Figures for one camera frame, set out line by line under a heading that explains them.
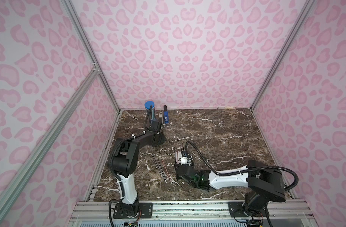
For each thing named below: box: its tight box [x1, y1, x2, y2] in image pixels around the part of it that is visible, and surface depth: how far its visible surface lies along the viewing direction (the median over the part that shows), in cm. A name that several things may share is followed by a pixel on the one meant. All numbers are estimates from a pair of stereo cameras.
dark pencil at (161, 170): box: [156, 157, 167, 184], surface depth 88 cm
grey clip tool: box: [158, 111, 164, 130], surface depth 112 cm
